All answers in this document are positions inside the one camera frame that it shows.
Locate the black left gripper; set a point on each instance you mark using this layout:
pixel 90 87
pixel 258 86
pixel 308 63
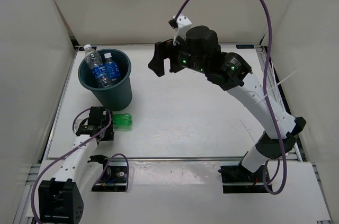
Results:
pixel 109 134

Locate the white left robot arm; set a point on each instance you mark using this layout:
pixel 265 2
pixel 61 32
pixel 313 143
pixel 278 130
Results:
pixel 59 198

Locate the small blue label water bottle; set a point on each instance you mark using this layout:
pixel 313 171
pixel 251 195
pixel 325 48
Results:
pixel 96 65

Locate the green plastic soda bottle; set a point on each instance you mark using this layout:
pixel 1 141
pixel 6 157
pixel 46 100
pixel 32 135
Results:
pixel 122 121

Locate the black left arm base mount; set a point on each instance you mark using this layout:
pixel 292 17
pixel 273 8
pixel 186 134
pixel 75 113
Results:
pixel 114 180

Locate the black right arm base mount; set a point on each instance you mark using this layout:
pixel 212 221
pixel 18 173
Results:
pixel 238 180

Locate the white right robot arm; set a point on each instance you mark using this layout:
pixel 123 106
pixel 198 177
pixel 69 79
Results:
pixel 234 75

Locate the dark green ribbed plastic bin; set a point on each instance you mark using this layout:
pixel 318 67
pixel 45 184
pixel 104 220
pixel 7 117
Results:
pixel 116 97

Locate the blue label white cap bottle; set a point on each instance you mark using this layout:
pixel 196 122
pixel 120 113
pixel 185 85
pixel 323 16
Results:
pixel 112 68

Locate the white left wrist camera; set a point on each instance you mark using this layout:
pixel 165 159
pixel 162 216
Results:
pixel 78 123

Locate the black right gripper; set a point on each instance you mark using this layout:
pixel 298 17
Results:
pixel 163 51

